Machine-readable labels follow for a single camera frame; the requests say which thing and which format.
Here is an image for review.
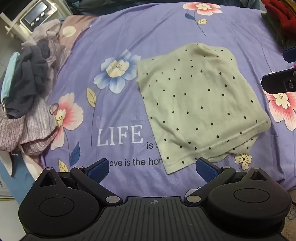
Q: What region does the light blue cloth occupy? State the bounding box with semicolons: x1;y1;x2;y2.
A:
1;51;21;101

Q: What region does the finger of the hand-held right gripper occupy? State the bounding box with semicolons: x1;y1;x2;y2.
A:
282;46;296;62

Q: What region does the white appliance with control panel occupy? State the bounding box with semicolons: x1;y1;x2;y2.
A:
0;0;58;39

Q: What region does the green polka dot garment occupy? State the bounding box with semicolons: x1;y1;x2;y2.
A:
135;43;271;175

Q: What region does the pile of grey clothes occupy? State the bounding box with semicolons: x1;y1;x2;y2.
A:
0;38;72;156

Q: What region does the brown floral pillow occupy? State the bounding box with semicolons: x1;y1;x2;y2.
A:
57;16;99;50

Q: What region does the red garment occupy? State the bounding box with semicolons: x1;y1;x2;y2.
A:
262;0;296;35

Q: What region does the dark green garment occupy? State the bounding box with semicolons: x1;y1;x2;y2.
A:
261;11;296;48

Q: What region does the purple floral bed sheet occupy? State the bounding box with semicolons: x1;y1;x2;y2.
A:
40;2;296;203

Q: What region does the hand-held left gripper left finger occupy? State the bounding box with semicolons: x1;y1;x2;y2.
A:
35;158;123;205

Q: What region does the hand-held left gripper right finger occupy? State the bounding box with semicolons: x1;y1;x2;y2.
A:
184;158;274;205

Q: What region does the white sheer cloth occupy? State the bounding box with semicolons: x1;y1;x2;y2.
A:
22;19;61;47

